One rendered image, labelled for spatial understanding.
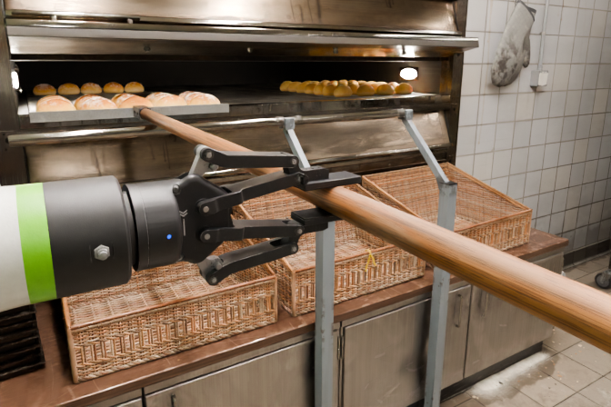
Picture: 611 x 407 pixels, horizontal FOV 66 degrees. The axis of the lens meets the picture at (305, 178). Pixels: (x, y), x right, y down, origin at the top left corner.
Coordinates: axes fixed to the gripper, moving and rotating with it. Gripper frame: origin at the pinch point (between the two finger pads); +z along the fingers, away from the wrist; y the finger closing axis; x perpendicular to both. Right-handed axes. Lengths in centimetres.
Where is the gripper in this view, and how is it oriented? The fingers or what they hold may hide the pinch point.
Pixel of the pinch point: (326, 197)
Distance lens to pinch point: 49.9
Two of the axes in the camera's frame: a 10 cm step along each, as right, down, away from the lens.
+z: 8.6, -1.1, 4.9
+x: 5.0, 2.1, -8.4
